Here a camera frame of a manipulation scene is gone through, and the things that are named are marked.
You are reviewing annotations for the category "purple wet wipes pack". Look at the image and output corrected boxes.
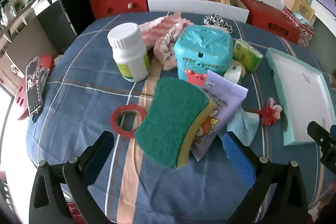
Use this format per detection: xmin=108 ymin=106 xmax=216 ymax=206
xmin=190 ymin=70 xmax=248 ymax=161

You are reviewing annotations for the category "red flower hair clip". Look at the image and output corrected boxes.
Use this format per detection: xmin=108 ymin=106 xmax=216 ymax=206
xmin=256 ymin=98 xmax=289 ymax=132

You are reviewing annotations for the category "blue plaid tablecloth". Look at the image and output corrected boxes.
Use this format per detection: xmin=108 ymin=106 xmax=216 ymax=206
xmin=26 ymin=11 xmax=331 ymax=224

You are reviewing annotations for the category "white plastic bottle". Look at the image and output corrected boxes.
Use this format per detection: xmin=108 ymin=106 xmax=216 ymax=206
xmin=107 ymin=23 xmax=151 ymax=82

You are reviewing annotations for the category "red patterned box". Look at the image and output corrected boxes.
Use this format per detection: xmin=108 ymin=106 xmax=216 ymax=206
xmin=282 ymin=8 xmax=315 ymax=46

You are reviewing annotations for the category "teal plastic toy box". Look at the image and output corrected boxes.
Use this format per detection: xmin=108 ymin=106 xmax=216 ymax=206
xmin=174 ymin=25 xmax=234 ymax=86

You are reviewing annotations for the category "pale floral scrunchie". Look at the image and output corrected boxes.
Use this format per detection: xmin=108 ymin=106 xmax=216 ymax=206
xmin=154 ymin=23 xmax=187 ymax=71

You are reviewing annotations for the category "smartphone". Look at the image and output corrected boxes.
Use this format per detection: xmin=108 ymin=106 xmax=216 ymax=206
xmin=25 ymin=56 xmax=44 ymax=115

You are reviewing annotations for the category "white tape roll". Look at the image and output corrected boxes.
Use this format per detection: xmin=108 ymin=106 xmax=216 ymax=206
xmin=223 ymin=59 xmax=246 ymax=85

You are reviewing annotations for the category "light blue cloth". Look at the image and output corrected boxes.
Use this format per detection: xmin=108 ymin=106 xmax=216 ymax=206
xmin=227 ymin=106 xmax=260 ymax=147

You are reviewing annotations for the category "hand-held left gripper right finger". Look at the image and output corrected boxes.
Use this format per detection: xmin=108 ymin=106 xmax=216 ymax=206
xmin=223 ymin=131 xmax=309 ymax=224

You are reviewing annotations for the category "wooden shelf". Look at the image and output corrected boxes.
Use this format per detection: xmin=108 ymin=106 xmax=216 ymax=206
xmin=0 ymin=4 xmax=58 ymax=93

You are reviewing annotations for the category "pink chevron cloth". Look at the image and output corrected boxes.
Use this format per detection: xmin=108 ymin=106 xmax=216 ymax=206
xmin=139 ymin=15 xmax=188 ymax=50

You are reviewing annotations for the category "white chair back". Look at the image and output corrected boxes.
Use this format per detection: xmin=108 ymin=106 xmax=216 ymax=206
xmin=147 ymin=0 xmax=249 ymax=23

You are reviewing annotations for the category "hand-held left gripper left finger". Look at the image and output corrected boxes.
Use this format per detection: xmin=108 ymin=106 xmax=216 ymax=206
xmin=29 ymin=131 xmax=116 ymax=224

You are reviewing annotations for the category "green and yellow scouring sponge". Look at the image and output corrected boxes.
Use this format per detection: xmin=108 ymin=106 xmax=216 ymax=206
xmin=134 ymin=77 xmax=218 ymax=169

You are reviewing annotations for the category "leopard print scrunchie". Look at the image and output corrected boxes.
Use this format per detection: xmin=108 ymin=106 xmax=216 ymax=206
xmin=203 ymin=13 xmax=234 ymax=35

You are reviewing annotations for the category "red plastic crate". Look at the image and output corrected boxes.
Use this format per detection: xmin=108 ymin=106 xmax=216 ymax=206
xmin=238 ymin=0 xmax=302 ymax=45

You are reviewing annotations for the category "red tape roll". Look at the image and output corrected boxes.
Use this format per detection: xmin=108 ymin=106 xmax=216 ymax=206
xmin=111 ymin=105 xmax=147 ymax=138

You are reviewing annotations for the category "green tissue pack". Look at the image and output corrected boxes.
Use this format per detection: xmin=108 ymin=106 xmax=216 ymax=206
xmin=233 ymin=39 xmax=263 ymax=73

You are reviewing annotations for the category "mint green tray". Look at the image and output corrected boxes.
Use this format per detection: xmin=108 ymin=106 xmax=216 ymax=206
xmin=265 ymin=47 xmax=332 ymax=146

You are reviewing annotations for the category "yellow gift bag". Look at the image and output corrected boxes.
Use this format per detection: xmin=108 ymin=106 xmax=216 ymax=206
xmin=285 ymin=0 xmax=315 ymax=22

